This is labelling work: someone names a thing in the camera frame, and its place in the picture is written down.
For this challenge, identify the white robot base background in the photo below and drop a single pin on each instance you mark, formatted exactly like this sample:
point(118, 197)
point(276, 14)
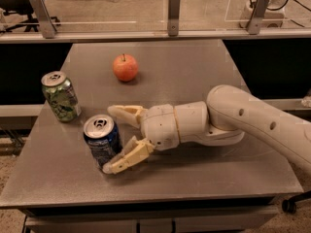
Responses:
point(273, 17)

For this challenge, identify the green soda can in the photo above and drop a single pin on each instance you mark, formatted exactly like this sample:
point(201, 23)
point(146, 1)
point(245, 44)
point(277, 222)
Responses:
point(60, 94)

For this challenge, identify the metal railing bracket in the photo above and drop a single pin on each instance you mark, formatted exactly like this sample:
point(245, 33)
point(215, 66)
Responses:
point(173, 17)
point(254, 24)
point(47, 28)

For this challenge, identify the middle metal railing bracket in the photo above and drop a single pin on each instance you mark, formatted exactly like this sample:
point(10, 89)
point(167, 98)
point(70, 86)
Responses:
point(173, 17)

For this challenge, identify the blue pepsi can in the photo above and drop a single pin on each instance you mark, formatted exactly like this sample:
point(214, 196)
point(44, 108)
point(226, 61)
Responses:
point(102, 136)

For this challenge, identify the red apple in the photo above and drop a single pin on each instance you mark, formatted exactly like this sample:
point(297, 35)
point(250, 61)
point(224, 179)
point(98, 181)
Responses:
point(125, 67)

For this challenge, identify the right metal railing bracket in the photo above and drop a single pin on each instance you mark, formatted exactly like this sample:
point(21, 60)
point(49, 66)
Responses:
point(254, 24)

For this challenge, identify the black office chair base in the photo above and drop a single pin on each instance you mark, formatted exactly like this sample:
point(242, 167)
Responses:
point(289, 205)

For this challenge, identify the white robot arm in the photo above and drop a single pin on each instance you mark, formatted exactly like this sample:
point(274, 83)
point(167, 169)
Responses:
point(222, 119)

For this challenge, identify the grey table drawer cabinet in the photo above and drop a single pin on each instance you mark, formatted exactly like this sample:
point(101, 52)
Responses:
point(230, 219)

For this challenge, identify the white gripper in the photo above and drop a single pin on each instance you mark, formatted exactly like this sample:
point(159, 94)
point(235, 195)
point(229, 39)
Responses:
point(159, 124)

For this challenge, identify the black chair top left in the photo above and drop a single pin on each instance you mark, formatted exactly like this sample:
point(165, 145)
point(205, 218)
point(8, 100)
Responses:
point(22, 8)

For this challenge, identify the left metal railing bracket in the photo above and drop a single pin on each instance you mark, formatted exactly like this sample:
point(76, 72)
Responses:
point(47, 28)

